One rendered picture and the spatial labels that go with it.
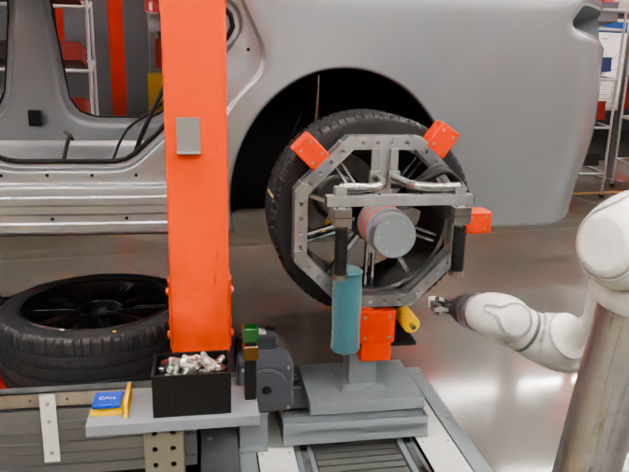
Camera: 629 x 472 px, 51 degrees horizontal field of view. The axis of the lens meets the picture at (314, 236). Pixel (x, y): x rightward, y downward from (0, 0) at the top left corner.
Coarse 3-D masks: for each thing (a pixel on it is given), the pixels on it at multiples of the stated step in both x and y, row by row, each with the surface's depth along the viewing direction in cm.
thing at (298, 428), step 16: (304, 400) 238; (288, 416) 223; (304, 416) 224; (320, 416) 224; (336, 416) 226; (352, 416) 227; (368, 416) 228; (384, 416) 229; (400, 416) 229; (416, 416) 225; (288, 432) 218; (304, 432) 219; (320, 432) 220; (336, 432) 221; (352, 432) 222; (368, 432) 223; (384, 432) 224; (400, 432) 225; (416, 432) 226
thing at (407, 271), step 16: (416, 160) 211; (352, 176) 208; (368, 192) 212; (432, 192) 223; (352, 208) 211; (400, 208) 214; (432, 208) 226; (352, 224) 212; (432, 224) 225; (352, 240) 214; (416, 240) 233; (432, 240) 218; (368, 256) 216; (416, 256) 226; (432, 256) 218; (368, 272) 233; (384, 272) 230; (400, 272) 224; (416, 272) 218; (368, 288) 217
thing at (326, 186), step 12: (348, 156) 243; (348, 168) 244; (360, 168) 245; (324, 180) 243; (336, 180) 240; (348, 180) 240; (360, 180) 246; (312, 192) 244; (324, 192) 240; (312, 204) 245; (312, 216) 246; (324, 216) 247; (312, 228) 247
